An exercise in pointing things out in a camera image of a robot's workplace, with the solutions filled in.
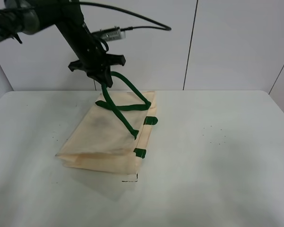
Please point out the white linen bag green handles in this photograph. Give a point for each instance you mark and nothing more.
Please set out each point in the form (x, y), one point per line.
(113, 136)

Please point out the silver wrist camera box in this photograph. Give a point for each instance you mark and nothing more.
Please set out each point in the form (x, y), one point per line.
(111, 34)

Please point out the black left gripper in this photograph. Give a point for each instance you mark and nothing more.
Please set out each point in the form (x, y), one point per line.
(93, 59)

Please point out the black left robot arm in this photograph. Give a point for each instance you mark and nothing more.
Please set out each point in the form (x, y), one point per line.
(32, 16)

